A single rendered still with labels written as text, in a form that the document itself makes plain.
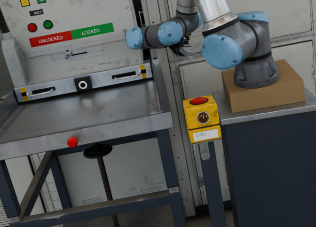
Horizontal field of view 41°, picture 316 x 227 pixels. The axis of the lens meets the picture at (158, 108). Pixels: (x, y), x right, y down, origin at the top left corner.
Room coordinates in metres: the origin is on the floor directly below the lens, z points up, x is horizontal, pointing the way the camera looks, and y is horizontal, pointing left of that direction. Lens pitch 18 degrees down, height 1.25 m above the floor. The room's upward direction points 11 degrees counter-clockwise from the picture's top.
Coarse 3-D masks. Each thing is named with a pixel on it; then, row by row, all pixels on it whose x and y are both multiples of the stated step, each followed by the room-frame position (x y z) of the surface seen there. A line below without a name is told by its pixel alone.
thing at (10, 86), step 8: (0, 40) 1.91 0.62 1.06; (0, 48) 1.90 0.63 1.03; (0, 56) 1.88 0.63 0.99; (0, 64) 1.86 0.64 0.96; (0, 72) 1.85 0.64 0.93; (8, 72) 1.90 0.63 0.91; (0, 80) 1.83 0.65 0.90; (8, 80) 1.88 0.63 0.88; (0, 88) 1.82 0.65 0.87; (8, 88) 1.82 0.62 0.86; (0, 96) 1.76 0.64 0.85
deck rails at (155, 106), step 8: (152, 64) 1.60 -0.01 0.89; (152, 80) 1.61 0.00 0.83; (152, 88) 1.50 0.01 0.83; (8, 96) 1.56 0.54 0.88; (152, 96) 1.40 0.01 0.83; (0, 104) 1.46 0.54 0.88; (8, 104) 1.54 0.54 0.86; (16, 104) 1.62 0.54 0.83; (24, 104) 1.62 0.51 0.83; (152, 104) 1.31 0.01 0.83; (160, 104) 1.29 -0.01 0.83; (0, 112) 1.44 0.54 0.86; (8, 112) 1.51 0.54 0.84; (16, 112) 1.53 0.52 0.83; (152, 112) 1.23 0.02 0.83; (160, 112) 1.22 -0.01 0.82; (0, 120) 1.42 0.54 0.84; (8, 120) 1.45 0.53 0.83; (0, 128) 1.37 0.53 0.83
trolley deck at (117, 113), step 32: (64, 96) 1.64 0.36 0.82; (96, 96) 1.55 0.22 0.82; (128, 96) 1.47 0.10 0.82; (160, 96) 1.39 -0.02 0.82; (32, 128) 1.32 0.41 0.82; (64, 128) 1.25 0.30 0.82; (96, 128) 1.23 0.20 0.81; (128, 128) 1.23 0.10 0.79; (160, 128) 1.23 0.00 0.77; (0, 160) 1.23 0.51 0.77
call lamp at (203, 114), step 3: (201, 111) 0.99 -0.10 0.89; (204, 111) 0.99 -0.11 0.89; (198, 114) 0.99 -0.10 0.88; (201, 114) 0.99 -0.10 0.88; (204, 114) 0.98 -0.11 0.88; (207, 114) 0.99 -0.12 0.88; (198, 117) 0.99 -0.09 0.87; (201, 117) 0.98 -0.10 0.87; (204, 117) 0.98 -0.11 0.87; (207, 117) 0.98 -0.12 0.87; (198, 120) 0.99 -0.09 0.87; (201, 120) 0.98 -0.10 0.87; (204, 120) 0.98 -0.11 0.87; (207, 120) 0.99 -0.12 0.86; (201, 123) 0.99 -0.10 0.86; (204, 123) 0.99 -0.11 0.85
